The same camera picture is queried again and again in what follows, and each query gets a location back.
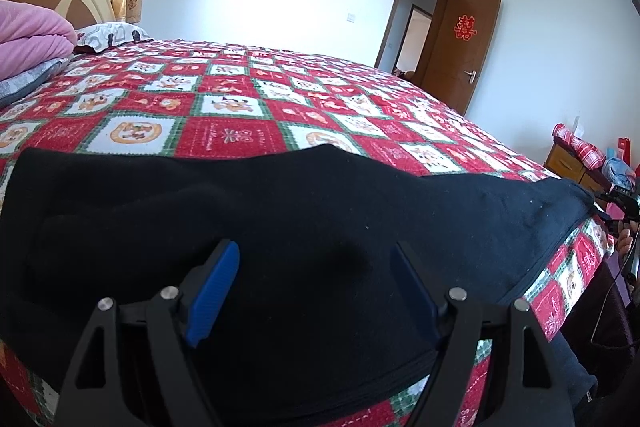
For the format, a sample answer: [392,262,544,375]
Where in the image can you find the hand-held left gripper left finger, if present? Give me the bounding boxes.
[54,239,241,427]

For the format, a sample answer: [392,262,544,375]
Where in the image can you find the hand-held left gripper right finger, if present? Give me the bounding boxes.
[389,243,576,427]

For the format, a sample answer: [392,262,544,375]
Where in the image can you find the black pants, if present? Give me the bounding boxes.
[0,144,601,413]

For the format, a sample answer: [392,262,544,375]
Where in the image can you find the person's right hand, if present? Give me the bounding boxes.
[616,218,640,259]

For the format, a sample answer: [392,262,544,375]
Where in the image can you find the blue cloth bundle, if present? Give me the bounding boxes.
[602,157,638,190]

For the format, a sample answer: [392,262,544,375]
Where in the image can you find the wooden nightstand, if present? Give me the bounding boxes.
[544,142,608,198]

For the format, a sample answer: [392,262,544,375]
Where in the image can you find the red plaid cloth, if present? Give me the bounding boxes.
[552,123,607,170]

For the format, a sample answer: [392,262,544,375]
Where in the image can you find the red patchwork printed quilt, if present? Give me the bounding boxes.
[0,38,616,427]

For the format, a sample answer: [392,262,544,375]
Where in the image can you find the person's dark clothing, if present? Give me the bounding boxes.
[547,257,638,427]

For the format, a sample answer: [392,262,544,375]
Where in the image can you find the brown wooden door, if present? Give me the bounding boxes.
[420,0,502,116]

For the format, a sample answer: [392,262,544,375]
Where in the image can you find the red paper door decoration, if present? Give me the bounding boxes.
[453,13,477,40]

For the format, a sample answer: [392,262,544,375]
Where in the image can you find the white patterned pillow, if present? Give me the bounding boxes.
[74,22,155,55]

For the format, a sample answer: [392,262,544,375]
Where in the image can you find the grey patterned pillow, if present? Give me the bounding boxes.
[0,57,76,110]

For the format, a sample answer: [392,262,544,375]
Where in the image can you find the pink folded blanket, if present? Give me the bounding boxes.
[0,0,78,82]

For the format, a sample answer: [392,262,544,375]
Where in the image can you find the black cable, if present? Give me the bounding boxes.
[590,252,636,348]

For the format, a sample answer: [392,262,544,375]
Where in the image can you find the brown door frame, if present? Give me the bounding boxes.
[375,0,451,80]

